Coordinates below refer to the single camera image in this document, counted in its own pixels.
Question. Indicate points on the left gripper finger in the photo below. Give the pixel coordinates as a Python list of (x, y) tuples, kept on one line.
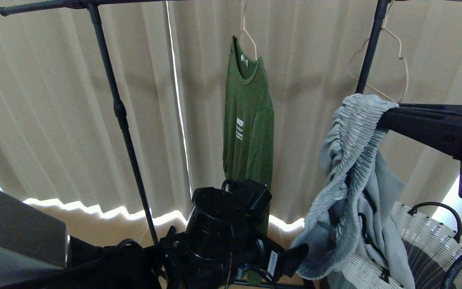
[(295, 259)]

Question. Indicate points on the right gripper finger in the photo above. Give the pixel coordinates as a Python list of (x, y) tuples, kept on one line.
[(435, 128)]

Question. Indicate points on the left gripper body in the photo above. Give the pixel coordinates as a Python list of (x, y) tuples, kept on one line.
[(219, 241)]

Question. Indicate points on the pink clothes hanger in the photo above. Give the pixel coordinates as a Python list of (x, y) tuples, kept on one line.
[(408, 69), (244, 24)]

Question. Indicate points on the pale grey shorts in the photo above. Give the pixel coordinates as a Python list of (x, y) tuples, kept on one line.
[(355, 132)]

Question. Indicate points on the white laundry basket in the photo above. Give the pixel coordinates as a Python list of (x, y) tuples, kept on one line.
[(423, 228)]

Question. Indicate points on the black clothes rack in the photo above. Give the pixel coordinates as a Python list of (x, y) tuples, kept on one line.
[(120, 112)]

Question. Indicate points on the beige curtain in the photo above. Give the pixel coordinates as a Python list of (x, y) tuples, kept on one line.
[(54, 100)]

